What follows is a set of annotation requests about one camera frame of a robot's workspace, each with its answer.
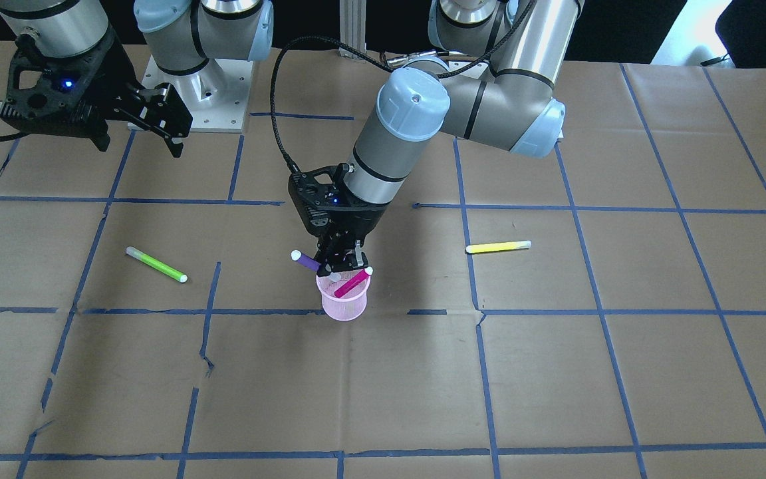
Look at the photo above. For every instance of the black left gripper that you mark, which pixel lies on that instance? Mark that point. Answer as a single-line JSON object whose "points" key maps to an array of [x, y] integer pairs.
{"points": [[354, 221]]}

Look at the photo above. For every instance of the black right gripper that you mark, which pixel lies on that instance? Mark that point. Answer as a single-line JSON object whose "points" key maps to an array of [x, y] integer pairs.
{"points": [[98, 85]]}

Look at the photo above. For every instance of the pink marker pen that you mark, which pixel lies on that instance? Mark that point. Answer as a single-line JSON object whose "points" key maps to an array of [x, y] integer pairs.
{"points": [[354, 282]]}

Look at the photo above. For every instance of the purple marker pen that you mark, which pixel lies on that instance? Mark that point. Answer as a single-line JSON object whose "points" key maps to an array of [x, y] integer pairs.
{"points": [[308, 262]]}

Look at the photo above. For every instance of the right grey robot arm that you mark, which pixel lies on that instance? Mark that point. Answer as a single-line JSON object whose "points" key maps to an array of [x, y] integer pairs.
{"points": [[182, 36]]}

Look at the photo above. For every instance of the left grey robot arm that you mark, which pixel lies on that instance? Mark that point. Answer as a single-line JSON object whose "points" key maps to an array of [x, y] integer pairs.
{"points": [[510, 106]]}

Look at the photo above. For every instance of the pink mesh cup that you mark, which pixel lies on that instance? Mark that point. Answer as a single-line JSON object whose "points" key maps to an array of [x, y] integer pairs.
{"points": [[346, 298]]}

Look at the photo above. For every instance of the yellow marker pen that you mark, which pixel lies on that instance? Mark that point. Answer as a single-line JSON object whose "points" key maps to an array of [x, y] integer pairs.
{"points": [[483, 248]]}

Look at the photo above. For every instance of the green marker pen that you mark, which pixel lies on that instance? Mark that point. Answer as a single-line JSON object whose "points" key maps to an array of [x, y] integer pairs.
{"points": [[156, 264]]}

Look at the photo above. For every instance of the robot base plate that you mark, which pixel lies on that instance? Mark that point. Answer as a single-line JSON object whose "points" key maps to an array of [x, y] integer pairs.
{"points": [[217, 96]]}

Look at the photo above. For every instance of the aluminium frame post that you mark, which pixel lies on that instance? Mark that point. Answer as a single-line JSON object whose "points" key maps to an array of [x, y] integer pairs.
{"points": [[353, 24]]}

